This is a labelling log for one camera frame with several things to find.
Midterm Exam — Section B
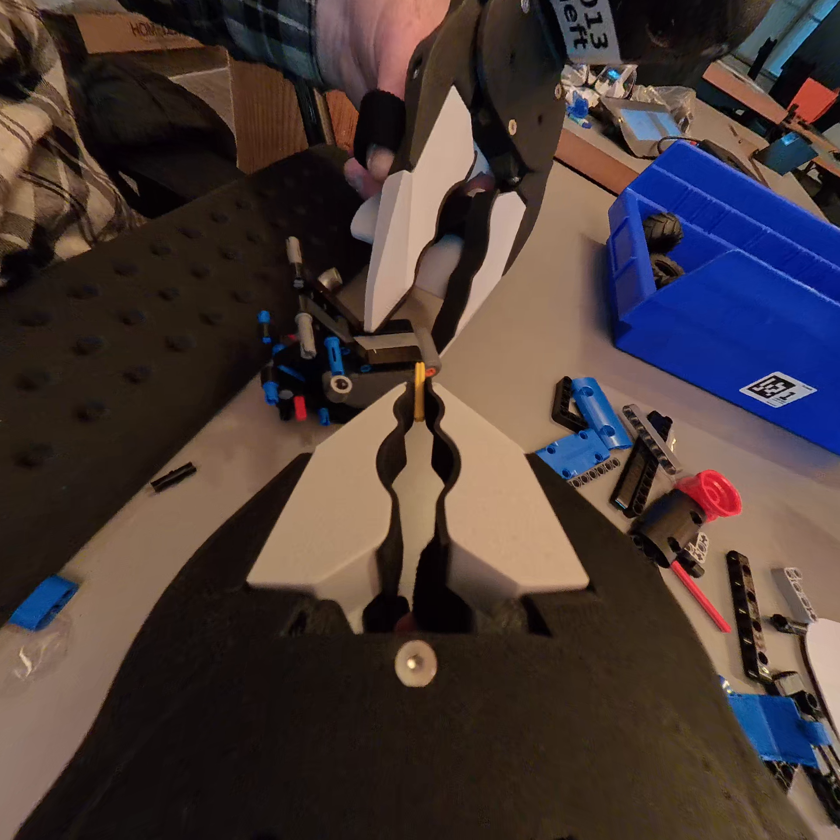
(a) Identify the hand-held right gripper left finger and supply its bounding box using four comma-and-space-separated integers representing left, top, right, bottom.
246, 381, 414, 634

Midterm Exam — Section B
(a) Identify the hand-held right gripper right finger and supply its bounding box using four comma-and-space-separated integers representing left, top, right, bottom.
416, 381, 590, 634

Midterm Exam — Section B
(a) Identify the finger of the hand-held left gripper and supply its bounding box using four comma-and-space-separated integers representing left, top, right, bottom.
433, 190, 529, 358
363, 85, 476, 334

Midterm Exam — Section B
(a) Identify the partly built toy chassis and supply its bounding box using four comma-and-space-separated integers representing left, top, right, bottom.
259, 236, 446, 426

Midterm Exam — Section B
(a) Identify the blue curved toy panel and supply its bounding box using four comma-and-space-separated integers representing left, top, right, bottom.
535, 430, 614, 479
570, 377, 632, 450

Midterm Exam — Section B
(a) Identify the wooden background table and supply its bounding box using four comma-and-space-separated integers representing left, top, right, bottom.
554, 62, 840, 198

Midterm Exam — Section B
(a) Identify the grey tablet device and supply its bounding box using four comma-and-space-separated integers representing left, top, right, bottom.
600, 98, 683, 157

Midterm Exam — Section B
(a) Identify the black toy axle pin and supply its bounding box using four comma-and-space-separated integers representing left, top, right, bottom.
150, 462, 196, 493

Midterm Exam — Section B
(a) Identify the black toy cylinder piece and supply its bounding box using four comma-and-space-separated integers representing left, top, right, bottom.
630, 489, 710, 559

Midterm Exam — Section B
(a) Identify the dark grey toy beam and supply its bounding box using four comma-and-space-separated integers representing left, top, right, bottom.
620, 405, 680, 473

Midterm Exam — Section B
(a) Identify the brown cardboard box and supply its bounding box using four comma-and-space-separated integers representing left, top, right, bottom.
72, 10, 358, 175

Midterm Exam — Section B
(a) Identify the red toy axle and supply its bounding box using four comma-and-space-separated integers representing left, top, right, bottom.
669, 561, 731, 632

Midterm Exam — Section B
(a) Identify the red toy wheel rim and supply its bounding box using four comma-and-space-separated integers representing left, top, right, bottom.
676, 470, 742, 522

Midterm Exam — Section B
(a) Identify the pile of black toy beams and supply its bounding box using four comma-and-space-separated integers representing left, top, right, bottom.
551, 375, 840, 795

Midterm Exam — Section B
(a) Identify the blue storage bin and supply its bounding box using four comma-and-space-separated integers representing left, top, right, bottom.
605, 141, 840, 455

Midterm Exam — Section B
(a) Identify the black dimpled mat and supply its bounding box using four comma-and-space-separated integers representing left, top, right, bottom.
0, 146, 368, 618

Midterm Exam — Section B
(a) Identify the blue toy block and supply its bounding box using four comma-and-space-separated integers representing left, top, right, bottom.
10, 576, 80, 632

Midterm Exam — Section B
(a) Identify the grey angled toy beam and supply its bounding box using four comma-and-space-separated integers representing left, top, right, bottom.
771, 567, 818, 621

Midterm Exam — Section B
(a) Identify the small clear plastic bag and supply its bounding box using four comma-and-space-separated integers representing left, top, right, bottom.
3, 623, 70, 690

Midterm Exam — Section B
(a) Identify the blue toy fender piece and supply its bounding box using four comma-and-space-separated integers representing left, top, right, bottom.
725, 692, 834, 765

